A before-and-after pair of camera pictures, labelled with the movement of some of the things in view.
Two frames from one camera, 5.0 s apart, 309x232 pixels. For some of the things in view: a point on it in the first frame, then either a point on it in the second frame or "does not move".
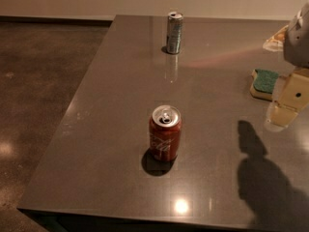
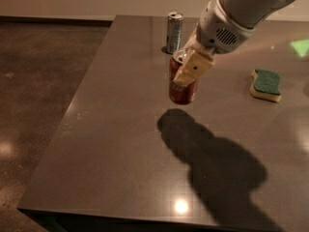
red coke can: [164, 128] to [181, 94]
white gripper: [297, 45] to [216, 33]
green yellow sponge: [263, 83] does not move
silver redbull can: [175, 21] does not move
